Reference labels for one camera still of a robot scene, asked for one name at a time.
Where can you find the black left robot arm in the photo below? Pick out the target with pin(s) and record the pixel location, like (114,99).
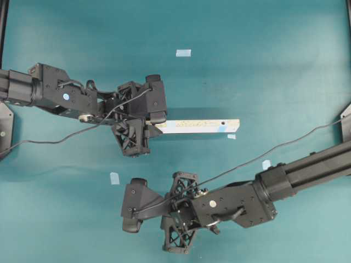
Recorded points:
(52,90)

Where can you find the white wooden board with hole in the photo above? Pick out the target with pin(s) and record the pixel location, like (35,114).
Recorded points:
(194,126)

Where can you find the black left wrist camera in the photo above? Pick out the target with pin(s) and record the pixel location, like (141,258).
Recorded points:
(152,105)

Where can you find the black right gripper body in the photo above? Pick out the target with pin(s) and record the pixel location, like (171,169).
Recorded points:
(180,224)

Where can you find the blue tape marker left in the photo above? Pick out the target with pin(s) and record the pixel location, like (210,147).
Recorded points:
(114,178)

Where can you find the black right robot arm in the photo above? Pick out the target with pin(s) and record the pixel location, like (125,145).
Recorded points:
(247,203)

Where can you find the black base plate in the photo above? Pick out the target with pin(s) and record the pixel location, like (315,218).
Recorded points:
(6,124)
(346,123)

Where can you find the blue tape marker top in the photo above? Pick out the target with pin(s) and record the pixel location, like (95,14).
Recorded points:
(183,53)

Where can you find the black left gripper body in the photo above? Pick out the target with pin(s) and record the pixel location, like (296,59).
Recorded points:
(128,126)

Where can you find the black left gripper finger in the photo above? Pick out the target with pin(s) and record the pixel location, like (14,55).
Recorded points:
(151,131)

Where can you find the black frame post left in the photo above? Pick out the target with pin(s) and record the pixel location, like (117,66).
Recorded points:
(3,22)

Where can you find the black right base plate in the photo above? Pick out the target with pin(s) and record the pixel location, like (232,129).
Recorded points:
(346,123)

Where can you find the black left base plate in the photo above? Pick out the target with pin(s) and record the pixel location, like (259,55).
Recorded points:
(6,124)

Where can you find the blue tape marker right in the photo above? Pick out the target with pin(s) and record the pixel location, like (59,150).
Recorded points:
(266,164)

